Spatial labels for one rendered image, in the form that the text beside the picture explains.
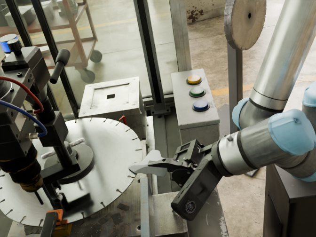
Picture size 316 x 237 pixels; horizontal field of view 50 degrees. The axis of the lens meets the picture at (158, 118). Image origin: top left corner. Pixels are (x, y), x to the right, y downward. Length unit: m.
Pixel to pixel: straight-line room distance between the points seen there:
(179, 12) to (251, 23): 0.76
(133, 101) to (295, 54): 0.50
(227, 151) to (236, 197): 1.27
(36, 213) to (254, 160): 0.42
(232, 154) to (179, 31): 0.57
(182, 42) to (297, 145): 0.63
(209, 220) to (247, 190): 1.05
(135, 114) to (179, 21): 0.32
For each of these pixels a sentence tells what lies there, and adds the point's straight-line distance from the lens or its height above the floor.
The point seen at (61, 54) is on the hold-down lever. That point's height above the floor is 1.22.
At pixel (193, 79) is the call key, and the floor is 0.91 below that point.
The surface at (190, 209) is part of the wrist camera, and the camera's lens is 0.63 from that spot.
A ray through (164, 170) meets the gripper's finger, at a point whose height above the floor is 0.97.
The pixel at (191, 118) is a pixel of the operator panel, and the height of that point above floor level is 0.90.
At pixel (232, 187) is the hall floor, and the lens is 1.92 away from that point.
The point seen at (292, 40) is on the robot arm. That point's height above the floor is 1.16.
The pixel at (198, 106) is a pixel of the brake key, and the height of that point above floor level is 0.91.
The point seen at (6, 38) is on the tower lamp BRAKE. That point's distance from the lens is 0.96.
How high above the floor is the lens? 1.46
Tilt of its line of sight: 37 degrees down
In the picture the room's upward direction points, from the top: 11 degrees counter-clockwise
